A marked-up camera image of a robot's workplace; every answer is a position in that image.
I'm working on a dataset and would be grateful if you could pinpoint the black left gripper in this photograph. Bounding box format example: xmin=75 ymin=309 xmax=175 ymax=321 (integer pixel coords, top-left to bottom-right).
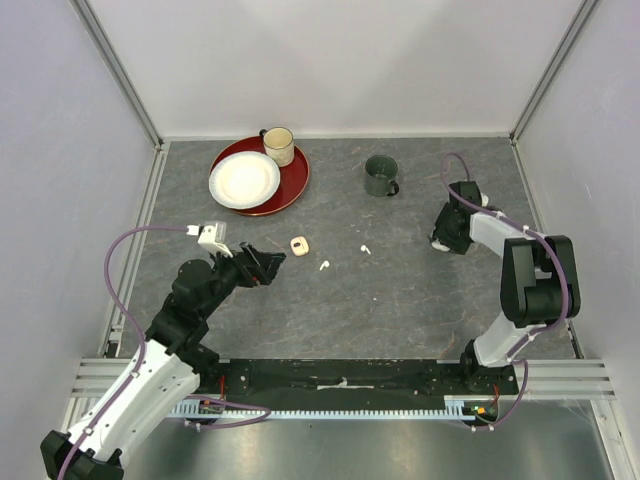
xmin=200 ymin=241 xmax=285 ymax=318

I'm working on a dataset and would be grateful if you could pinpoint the beige earbud charging case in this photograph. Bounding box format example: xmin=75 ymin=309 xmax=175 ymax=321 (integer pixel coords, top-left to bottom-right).
xmin=290 ymin=236 xmax=310 ymax=257

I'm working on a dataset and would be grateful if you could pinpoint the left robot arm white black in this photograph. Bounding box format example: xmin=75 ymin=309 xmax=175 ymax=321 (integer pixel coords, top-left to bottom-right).
xmin=40 ymin=243 xmax=286 ymax=479

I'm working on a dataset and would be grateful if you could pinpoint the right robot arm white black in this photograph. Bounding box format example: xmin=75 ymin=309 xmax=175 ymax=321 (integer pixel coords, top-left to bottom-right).
xmin=431 ymin=181 xmax=581 ymax=394

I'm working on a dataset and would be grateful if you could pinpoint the white paper plate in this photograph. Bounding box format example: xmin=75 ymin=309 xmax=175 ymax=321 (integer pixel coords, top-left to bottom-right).
xmin=208 ymin=151 xmax=280 ymax=210

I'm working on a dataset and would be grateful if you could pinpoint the round red tray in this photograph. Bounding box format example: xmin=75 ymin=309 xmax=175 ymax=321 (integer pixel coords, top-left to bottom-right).
xmin=209 ymin=136 xmax=310 ymax=217

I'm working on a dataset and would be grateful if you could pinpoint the dark green mug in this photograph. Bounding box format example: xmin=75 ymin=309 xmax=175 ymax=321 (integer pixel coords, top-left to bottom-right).
xmin=364 ymin=155 xmax=400 ymax=197

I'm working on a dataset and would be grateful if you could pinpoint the cream ceramic mug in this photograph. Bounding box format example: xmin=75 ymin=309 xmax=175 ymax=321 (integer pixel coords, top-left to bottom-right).
xmin=259 ymin=127 xmax=295 ymax=168

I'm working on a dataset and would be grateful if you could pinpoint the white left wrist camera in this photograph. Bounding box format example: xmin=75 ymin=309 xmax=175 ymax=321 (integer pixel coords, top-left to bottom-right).
xmin=186 ymin=221 xmax=233 ymax=258

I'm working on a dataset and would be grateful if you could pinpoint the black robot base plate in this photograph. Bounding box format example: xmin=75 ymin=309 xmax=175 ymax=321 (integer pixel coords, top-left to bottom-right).
xmin=196 ymin=359 xmax=519 ymax=412

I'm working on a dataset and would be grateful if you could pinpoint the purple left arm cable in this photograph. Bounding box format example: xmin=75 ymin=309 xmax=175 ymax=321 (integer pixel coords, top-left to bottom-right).
xmin=58 ymin=223 xmax=191 ymax=479

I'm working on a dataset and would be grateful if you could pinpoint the slotted grey cable duct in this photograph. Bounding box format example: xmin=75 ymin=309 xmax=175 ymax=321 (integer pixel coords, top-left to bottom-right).
xmin=166 ymin=397 xmax=499 ymax=423

